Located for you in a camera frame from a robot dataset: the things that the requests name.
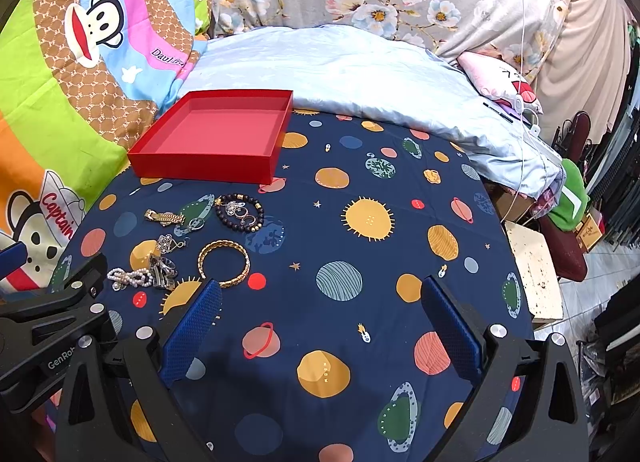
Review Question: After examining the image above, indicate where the gold chain bangle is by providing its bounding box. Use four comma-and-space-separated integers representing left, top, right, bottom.
196, 239, 252, 289

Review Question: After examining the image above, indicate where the silver grey bead bracelet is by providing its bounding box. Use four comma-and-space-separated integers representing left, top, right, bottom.
147, 251, 179, 291

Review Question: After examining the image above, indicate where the white pearl bracelet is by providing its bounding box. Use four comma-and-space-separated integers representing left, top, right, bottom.
105, 266, 156, 292

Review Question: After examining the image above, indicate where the gold watch band bracelet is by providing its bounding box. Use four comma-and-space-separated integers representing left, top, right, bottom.
143, 209, 186, 227

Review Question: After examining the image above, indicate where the dark beaded bracelet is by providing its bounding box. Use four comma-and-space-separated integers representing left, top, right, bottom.
214, 192, 266, 234

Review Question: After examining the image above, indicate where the white speckled box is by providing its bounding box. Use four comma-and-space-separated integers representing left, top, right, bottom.
503, 221, 564, 327

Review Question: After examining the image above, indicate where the silver flower earring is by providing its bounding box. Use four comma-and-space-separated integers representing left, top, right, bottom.
156, 234, 188, 255

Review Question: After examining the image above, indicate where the dark red bag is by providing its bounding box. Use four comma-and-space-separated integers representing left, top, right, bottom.
538, 215, 588, 282

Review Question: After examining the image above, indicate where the navy planet print bedsheet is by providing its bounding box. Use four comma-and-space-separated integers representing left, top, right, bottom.
55, 114, 533, 461

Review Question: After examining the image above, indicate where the silver crystal earring cluster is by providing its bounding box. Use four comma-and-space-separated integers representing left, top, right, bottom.
224, 200, 250, 221

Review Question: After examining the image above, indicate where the green plush toy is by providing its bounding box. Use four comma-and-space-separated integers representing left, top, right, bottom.
548, 158, 589, 231

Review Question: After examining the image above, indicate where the red cardboard tray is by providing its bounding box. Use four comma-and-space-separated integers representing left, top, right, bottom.
128, 89, 293, 184

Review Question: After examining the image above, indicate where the colourful monkey cartoon quilt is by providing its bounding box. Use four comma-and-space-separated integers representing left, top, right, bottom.
1, 0, 210, 301

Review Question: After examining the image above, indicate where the pink cartoon plush pillow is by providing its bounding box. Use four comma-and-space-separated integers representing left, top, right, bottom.
457, 52, 544, 115

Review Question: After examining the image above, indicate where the beige curtain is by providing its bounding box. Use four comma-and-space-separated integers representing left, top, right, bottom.
534, 0, 632, 144

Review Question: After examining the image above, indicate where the light blue pillow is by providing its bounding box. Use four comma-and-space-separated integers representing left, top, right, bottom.
178, 25, 566, 199

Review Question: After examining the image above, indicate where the white charger cable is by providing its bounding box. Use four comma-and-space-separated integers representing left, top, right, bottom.
499, 0, 544, 223

